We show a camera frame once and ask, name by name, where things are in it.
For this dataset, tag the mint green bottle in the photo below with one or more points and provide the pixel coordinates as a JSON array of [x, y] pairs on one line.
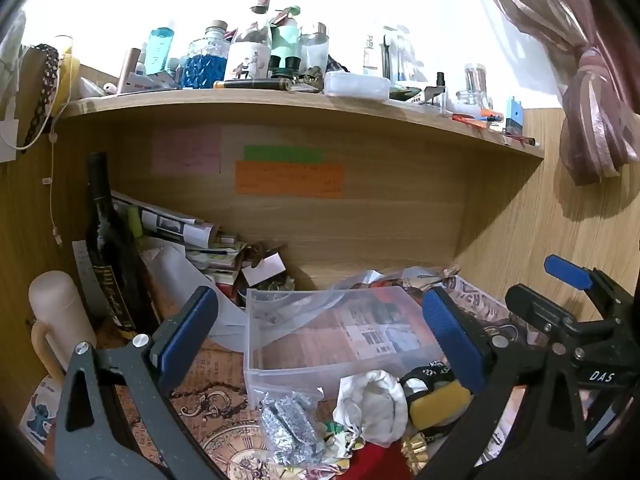
[[286, 42]]

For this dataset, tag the white plastic box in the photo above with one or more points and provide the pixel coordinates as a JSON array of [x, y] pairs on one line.
[[357, 85]]

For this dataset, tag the silver glitter pouch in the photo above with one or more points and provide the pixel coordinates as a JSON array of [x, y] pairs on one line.
[[290, 427]]

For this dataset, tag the dark wine bottle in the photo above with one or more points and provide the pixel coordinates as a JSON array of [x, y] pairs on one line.
[[107, 260]]

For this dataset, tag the brown cardboard tube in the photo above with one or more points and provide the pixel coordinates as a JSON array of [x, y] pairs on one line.
[[129, 70]]

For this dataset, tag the orange sticky note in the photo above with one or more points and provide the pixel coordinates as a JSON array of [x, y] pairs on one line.
[[290, 179]]

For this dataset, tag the clear glass jar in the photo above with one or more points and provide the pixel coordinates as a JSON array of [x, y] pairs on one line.
[[315, 50]]

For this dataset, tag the red packet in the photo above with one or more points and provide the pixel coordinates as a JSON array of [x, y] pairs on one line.
[[375, 462]]

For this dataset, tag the gold trinket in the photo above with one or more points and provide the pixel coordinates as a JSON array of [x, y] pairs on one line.
[[415, 450]]

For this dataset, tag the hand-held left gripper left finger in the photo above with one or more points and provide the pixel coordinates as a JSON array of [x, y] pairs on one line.
[[192, 321]]

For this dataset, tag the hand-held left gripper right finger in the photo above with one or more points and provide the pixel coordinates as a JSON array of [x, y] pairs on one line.
[[449, 336]]

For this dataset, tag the clear plastic storage bin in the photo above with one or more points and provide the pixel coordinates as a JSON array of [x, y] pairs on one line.
[[320, 340]]

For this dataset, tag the white bottle with figure print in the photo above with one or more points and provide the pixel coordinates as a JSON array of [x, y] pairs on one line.
[[248, 55]]

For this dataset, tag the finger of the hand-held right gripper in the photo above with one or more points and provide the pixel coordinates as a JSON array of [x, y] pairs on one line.
[[542, 312], [567, 271]]

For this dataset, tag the cream thermos mug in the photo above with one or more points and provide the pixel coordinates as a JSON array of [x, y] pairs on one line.
[[57, 315]]

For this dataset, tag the vintage printed table mat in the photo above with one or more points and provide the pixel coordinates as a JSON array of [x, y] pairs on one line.
[[220, 410]]

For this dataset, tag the light blue plastic bottle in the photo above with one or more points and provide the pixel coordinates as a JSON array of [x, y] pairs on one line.
[[160, 50]]

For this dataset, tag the yellow round object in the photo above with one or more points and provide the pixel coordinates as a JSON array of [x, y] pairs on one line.
[[70, 80]]

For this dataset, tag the white cloth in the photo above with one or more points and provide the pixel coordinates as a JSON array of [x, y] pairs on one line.
[[372, 405]]

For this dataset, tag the yellow sponge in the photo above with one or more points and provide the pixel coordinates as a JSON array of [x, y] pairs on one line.
[[440, 405]]

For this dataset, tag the pink sticky note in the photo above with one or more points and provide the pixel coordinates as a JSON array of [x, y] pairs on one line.
[[186, 150]]

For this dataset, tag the wooden shelf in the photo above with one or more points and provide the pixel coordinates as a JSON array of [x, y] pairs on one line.
[[300, 105]]

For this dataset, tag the orange pen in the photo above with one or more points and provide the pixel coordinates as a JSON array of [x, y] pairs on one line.
[[475, 116]]

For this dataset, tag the grey metal ruler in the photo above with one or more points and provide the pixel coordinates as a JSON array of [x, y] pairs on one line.
[[87, 275]]

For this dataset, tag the clear plastic bag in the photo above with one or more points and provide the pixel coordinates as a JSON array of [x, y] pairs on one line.
[[200, 305]]

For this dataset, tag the slim clear bottle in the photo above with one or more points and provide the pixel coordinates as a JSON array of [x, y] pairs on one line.
[[370, 55]]

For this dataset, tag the small glass jar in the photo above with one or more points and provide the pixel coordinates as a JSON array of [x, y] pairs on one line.
[[474, 82]]

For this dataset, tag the white card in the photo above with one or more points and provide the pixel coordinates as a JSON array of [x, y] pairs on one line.
[[262, 271]]

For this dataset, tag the green sticky note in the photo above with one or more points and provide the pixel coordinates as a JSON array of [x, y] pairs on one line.
[[282, 154]]

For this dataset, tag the brown pen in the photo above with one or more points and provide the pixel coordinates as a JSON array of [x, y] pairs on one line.
[[252, 84]]

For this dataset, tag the pile of papers and booklets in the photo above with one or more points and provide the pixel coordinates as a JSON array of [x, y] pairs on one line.
[[175, 240]]

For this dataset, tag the blue cartoon sticker card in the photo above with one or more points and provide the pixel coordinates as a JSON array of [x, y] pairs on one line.
[[40, 410]]

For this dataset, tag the glass bottle with blue liquid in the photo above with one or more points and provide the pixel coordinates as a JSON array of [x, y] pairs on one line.
[[206, 62]]

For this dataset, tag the pink striped curtain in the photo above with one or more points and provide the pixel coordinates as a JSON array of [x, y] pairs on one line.
[[585, 60]]

